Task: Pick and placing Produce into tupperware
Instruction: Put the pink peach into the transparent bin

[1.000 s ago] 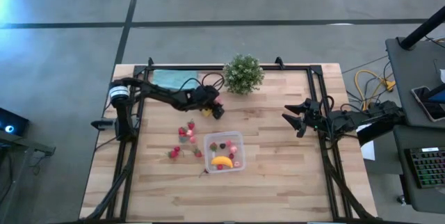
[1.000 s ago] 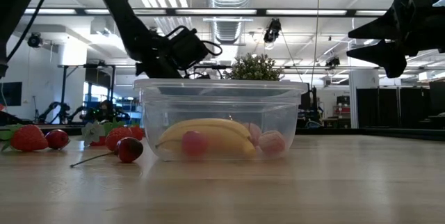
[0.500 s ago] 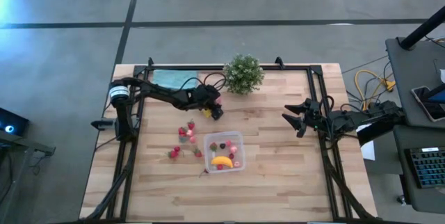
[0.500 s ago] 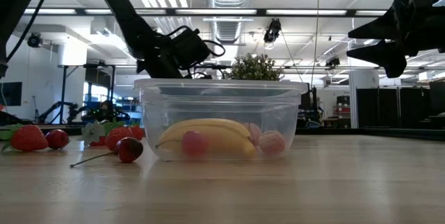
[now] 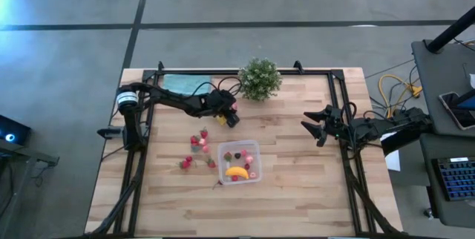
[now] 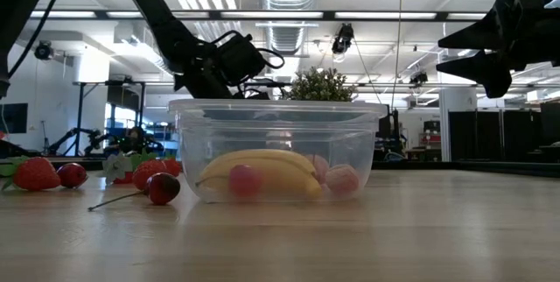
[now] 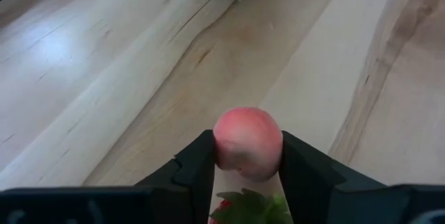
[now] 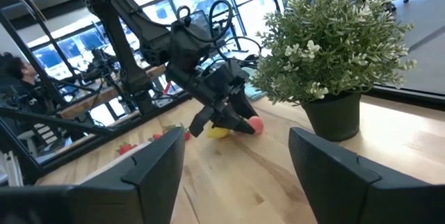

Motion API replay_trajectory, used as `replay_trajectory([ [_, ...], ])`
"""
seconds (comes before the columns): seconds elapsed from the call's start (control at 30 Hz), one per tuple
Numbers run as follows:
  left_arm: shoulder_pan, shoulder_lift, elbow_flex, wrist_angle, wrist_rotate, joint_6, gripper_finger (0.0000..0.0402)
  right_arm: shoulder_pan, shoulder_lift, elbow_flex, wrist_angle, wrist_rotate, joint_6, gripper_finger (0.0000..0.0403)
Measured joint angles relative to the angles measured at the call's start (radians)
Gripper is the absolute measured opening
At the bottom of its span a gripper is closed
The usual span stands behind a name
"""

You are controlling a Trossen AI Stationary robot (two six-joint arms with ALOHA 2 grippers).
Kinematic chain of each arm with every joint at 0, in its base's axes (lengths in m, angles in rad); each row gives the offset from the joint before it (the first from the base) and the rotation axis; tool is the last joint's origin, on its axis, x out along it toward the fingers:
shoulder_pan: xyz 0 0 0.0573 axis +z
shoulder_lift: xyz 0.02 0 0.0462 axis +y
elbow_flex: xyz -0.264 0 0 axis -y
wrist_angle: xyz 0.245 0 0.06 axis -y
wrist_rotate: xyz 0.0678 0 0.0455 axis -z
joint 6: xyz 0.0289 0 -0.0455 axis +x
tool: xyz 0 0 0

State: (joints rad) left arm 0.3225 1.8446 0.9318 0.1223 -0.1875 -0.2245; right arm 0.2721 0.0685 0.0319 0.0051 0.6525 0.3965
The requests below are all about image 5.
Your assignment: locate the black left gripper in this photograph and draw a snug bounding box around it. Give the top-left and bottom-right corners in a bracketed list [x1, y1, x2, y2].
[203, 89, 240, 128]

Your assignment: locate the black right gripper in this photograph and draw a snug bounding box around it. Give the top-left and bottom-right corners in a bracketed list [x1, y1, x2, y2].
[300, 107, 352, 147]

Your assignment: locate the clear plastic tupperware container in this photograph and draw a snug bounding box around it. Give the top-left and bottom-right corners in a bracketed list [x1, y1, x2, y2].
[217, 140, 263, 186]

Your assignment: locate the small green potted plant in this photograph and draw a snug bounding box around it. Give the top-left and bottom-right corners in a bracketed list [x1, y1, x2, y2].
[237, 57, 283, 102]

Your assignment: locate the yellow banana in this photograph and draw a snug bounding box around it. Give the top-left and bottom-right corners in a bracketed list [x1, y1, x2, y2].
[224, 166, 250, 180]

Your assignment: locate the teal folded cloth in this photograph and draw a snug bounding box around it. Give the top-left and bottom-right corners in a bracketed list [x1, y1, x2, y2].
[162, 73, 212, 96]

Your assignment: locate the white paper sheet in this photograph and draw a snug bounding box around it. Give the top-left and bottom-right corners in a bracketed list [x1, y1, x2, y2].
[381, 130, 402, 173]

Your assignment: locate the black diagonal desk beam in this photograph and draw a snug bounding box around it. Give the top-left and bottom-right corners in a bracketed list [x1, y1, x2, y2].
[381, 127, 437, 157]

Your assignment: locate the dark grey desk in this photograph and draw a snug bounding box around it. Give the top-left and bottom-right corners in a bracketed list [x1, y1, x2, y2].
[410, 39, 475, 139]
[419, 133, 475, 229]

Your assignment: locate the black smartphone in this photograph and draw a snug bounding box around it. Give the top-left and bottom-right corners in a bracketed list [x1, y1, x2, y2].
[439, 91, 475, 131]

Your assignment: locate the backlit black keyboard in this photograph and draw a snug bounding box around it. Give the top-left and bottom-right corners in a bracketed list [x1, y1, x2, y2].
[433, 156, 475, 202]

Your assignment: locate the black pole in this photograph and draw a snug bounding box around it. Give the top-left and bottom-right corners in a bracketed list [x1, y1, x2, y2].
[425, 7, 475, 54]

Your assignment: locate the grey metal stand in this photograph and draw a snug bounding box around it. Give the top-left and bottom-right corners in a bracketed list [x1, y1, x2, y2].
[0, 137, 60, 239]

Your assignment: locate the black device with blue light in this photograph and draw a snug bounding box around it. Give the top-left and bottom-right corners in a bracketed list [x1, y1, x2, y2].
[0, 114, 33, 146]

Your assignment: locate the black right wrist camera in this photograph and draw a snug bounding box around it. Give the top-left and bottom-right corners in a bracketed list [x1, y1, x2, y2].
[326, 105, 341, 121]

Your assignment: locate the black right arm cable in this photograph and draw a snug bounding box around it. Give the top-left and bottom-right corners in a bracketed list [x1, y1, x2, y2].
[339, 100, 378, 147]

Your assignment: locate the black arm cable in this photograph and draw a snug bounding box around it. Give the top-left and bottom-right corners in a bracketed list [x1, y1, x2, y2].
[185, 76, 244, 99]
[339, 100, 378, 147]

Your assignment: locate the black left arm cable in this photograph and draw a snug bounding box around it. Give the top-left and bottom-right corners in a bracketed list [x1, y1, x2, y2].
[185, 76, 244, 99]

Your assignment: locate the black metal table frame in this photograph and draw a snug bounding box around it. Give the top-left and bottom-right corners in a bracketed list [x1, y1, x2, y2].
[85, 60, 407, 238]

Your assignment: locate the yellow cable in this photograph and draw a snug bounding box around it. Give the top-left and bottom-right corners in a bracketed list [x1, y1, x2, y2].
[377, 73, 424, 120]

